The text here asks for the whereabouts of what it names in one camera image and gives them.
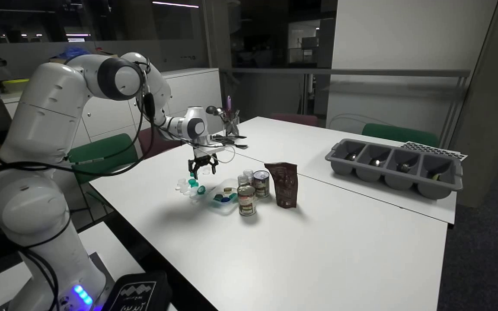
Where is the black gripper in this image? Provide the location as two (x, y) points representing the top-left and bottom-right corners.
(187, 149), (222, 178)

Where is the clear plastic container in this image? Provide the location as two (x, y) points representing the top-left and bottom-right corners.
(203, 178), (243, 218)

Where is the small glass jar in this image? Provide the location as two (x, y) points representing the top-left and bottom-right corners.
(236, 171), (255, 189)

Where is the glass utensil holder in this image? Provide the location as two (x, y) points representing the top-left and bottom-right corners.
(222, 118), (241, 140)

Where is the metal tin can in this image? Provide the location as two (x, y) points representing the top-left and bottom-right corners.
(251, 170), (274, 201)

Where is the metal ladle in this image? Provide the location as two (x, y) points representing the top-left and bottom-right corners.
(205, 104), (229, 125)

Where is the white cabinet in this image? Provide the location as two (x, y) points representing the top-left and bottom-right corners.
(6, 66), (225, 152)

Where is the brown foil pouch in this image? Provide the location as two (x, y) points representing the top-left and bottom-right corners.
(263, 161), (301, 211)

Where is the green chair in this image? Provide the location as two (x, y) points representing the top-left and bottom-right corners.
(360, 121), (441, 149)
(66, 132), (142, 187)

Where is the black control box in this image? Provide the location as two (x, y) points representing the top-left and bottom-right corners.
(103, 270), (175, 311)

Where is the grey handrail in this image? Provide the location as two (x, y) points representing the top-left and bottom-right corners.
(224, 66), (474, 80)

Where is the grey cutlery tray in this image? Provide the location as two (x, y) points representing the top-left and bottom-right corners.
(324, 137), (466, 201)

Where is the grey perforated lid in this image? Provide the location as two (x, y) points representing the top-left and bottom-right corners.
(400, 140), (469, 164)

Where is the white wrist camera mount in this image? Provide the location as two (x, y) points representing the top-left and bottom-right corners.
(192, 140), (229, 158)

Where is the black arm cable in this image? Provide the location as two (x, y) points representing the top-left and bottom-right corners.
(0, 85), (172, 178)

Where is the black cable bundle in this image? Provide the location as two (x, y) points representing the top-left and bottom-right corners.
(18, 246), (63, 311)

